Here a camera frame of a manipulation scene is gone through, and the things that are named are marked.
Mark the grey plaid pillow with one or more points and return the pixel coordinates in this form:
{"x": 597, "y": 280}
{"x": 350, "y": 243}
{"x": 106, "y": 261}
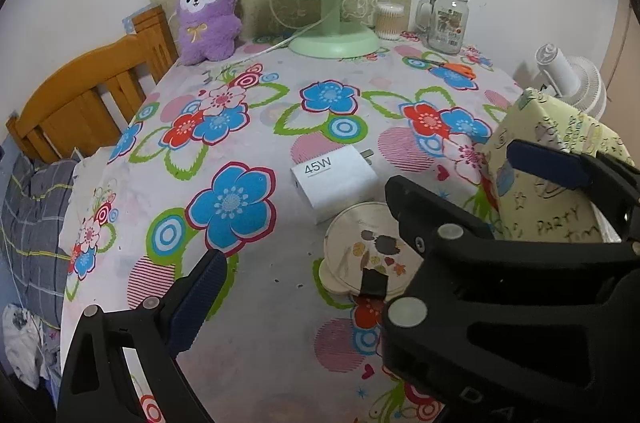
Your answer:
{"x": 33, "y": 208}

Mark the white floor fan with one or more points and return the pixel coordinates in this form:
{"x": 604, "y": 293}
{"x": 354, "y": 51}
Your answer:
{"x": 574, "y": 80}

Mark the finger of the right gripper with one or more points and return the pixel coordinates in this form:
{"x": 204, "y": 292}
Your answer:
{"x": 429, "y": 223}
{"x": 610, "y": 184}

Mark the cream bear compact mirror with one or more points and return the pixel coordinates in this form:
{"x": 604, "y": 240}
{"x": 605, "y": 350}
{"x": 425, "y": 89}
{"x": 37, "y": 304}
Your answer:
{"x": 366, "y": 237}

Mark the purple plush bunny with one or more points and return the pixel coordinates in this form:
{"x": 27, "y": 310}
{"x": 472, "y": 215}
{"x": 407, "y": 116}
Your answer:
{"x": 208, "y": 30}

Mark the glass mason jar mug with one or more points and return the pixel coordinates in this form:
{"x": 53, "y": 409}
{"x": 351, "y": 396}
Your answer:
{"x": 442, "y": 24}

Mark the beige door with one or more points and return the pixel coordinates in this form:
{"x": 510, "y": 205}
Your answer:
{"x": 620, "y": 67}

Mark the white 45W charger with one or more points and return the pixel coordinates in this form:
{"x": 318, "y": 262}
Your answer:
{"x": 332, "y": 182}

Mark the yellow cartoon paper box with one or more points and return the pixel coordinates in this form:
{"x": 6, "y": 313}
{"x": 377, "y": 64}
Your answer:
{"x": 534, "y": 209}

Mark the orange scissors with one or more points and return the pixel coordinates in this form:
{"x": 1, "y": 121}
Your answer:
{"x": 459, "y": 68}

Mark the floral tablecloth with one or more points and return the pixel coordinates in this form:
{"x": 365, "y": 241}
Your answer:
{"x": 206, "y": 165}

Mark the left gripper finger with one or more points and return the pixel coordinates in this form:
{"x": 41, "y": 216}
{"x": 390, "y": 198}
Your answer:
{"x": 97, "y": 384}

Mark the cotton swab container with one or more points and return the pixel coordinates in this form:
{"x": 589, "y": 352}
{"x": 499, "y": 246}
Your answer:
{"x": 389, "y": 20}

